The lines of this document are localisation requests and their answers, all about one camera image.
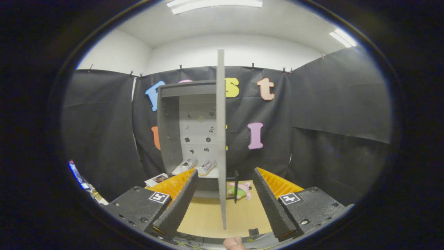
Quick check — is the white cluttered tray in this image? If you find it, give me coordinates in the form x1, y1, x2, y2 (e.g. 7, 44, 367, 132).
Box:
88, 186, 109, 206

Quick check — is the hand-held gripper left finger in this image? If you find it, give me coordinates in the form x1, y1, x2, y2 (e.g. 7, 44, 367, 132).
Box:
104, 168, 199, 240

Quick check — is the long ceiling light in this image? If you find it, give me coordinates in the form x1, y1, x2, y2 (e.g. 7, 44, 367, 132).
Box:
329, 28, 357, 48
166, 0, 263, 15

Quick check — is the grey shoe cabinet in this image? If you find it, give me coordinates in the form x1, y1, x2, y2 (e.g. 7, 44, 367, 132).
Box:
157, 80, 220, 199

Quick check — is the white striped shoe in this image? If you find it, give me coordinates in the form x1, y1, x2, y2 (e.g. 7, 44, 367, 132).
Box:
180, 159, 197, 173
197, 160, 216, 176

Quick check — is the blue printed panel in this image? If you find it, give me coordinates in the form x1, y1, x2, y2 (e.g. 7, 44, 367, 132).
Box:
68, 160, 90, 190

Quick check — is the black backdrop cloth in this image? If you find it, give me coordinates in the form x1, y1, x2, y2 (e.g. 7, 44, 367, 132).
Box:
62, 47, 394, 205

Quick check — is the green and pink plush toy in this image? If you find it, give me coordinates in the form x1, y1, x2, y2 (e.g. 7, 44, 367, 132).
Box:
228, 182, 253, 200

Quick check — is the beige shoe cabinet door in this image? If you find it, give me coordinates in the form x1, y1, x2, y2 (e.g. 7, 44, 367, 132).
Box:
216, 49, 240, 231

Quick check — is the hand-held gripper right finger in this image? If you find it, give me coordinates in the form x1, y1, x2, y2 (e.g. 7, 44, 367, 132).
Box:
252, 167, 354, 242

